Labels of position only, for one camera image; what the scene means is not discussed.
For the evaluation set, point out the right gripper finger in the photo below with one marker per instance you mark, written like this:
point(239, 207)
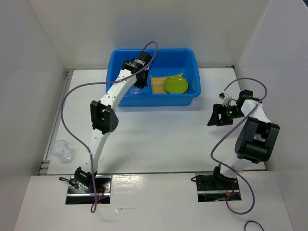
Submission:
point(215, 119)
point(222, 120)

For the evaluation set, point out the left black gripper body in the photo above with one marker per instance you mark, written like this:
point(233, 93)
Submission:
point(142, 82)

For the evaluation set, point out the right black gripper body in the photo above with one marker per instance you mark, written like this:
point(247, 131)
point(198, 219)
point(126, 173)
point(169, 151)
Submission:
point(230, 113)

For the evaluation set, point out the clear glass cup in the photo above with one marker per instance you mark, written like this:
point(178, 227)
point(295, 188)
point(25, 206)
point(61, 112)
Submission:
point(62, 150)
point(135, 91)

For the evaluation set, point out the woven bamboo mat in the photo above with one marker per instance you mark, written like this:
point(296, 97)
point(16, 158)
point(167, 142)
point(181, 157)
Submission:
point(157, 84)

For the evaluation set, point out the green plastic plate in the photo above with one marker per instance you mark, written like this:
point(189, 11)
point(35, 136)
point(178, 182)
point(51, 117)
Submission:
point(176, 85)

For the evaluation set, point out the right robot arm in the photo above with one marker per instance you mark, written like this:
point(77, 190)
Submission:
point(255, 142)

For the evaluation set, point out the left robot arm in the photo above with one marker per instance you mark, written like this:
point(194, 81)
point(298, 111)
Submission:
point(103, 117)

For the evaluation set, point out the blue plastic bin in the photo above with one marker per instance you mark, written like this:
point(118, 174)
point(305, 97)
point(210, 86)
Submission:
point(168, 62)

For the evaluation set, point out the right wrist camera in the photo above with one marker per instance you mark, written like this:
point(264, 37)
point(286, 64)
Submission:
point(226, 98)

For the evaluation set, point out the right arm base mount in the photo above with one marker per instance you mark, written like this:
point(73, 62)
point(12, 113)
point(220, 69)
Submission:
point(210, 189)

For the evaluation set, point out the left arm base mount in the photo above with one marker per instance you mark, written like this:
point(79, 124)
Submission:
point(78, 194)

